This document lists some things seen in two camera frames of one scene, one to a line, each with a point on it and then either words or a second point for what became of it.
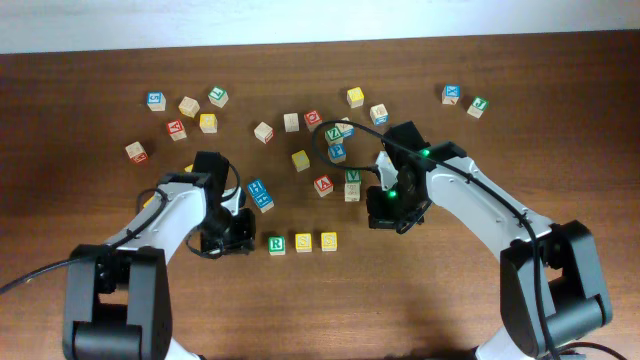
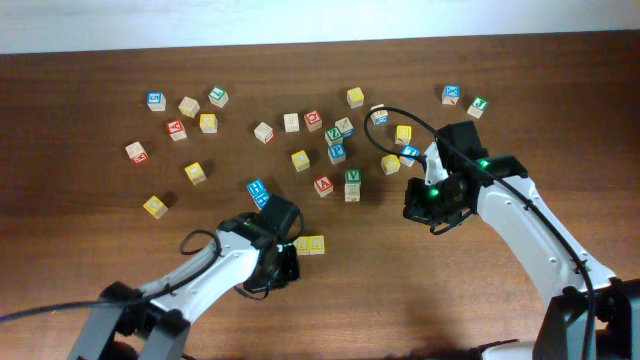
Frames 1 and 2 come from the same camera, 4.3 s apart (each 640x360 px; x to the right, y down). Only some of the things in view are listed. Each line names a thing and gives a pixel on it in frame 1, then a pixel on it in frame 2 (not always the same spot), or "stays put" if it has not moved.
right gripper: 378,215 to 415,207
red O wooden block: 312,119 stays put
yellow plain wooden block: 329,241 to 316,245
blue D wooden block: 379,114 stays put
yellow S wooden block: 303,242 stays put
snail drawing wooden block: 256,187 stays put
